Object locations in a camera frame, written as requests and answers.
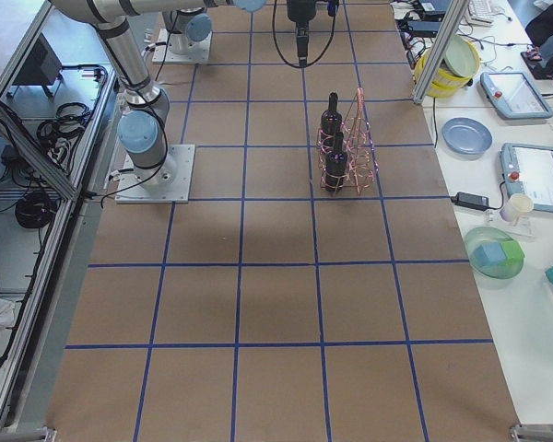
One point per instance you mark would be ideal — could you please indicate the aluminium frame post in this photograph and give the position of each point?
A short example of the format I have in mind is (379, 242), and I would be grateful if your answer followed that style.
(447, 29)

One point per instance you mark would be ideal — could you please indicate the teach pendant far side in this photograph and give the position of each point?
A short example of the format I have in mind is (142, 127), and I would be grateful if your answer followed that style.
(515, 96)

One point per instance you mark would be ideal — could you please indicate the dark wine bottle slot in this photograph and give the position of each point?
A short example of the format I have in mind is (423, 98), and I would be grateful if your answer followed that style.
(335, 165)
(331, 119)

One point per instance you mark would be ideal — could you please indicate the yellow rimmed wooden basket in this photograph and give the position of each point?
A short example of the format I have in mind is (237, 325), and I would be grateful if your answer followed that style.
(445, 83)

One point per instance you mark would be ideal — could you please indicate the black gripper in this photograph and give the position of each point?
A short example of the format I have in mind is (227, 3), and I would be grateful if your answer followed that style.
(300, 11)

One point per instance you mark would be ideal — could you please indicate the blue plate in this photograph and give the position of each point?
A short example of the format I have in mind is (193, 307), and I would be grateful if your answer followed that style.
(466, 136)

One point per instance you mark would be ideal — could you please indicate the dark wine bottle near slot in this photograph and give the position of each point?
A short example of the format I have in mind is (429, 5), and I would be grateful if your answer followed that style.
(335, 165)

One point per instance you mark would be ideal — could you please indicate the black power adapter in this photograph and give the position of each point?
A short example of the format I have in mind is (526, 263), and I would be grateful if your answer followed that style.
(470, 201)

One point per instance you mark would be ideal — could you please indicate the pale green plate in basket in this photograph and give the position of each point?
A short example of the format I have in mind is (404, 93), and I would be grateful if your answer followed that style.
(459, 58)

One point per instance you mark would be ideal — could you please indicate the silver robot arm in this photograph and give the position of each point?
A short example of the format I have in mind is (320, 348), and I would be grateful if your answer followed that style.
(187, 29)
(142, 132)

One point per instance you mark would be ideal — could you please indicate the paper cup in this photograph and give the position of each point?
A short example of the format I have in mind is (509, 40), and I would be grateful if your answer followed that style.
(518, 205)

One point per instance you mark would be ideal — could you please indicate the copper wire wine basket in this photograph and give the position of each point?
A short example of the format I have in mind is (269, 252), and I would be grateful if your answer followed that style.
(361, 165)

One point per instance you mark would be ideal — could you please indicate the dark wine bottle far slot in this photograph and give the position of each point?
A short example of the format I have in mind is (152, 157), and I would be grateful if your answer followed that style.
(331, 119)

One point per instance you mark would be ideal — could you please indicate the teach pendant near plate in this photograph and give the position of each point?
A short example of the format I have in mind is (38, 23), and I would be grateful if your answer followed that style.
(528, 169)

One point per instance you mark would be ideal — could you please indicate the green bowl with blocks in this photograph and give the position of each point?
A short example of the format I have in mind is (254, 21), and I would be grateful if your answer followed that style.
(493, 252)

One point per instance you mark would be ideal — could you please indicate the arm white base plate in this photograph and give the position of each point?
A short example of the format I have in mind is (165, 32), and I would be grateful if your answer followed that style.
(171, 184)
(181, 50)

